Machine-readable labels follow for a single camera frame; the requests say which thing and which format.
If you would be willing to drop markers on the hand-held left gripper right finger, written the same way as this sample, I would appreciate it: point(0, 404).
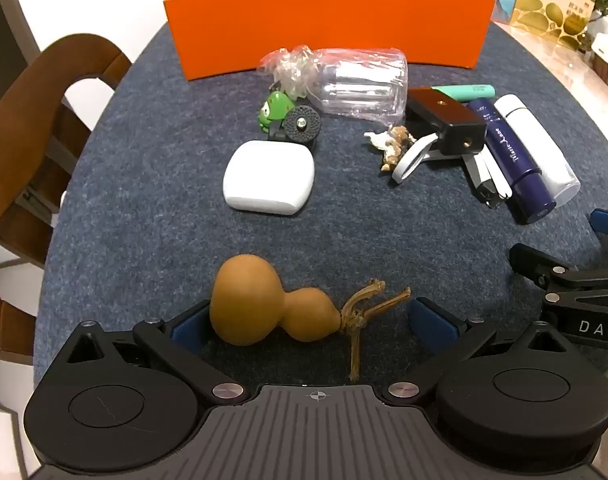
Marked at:
point(431, 322)

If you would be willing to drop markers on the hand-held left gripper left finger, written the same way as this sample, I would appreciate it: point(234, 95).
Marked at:
point(186, 330)

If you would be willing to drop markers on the white bottle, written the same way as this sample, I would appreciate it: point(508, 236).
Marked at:
point(539, 150)

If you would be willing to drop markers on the dark blue bottle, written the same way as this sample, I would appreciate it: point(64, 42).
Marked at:
point(514, 165)

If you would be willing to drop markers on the white rounded case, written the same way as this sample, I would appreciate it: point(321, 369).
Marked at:
point(269, 180)

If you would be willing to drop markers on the clear plastic cup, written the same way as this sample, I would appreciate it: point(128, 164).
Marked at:
point(359, 85)

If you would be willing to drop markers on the orange cardboard box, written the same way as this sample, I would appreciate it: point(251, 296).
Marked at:
point(334, 25)

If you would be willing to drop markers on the blue-grey felt mat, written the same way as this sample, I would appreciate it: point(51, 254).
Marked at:
point(159, 240)

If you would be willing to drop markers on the black and white sticks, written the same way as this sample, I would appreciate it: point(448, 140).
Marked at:
point(489, 185)

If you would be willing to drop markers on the teal tube with gold cap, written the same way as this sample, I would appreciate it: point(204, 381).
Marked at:
point(474, 91)

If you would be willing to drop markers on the gold patterned box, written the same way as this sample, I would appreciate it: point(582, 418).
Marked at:
point(544, 15)

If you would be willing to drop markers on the brown wooden chair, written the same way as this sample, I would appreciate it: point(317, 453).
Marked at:
point(29, 110)

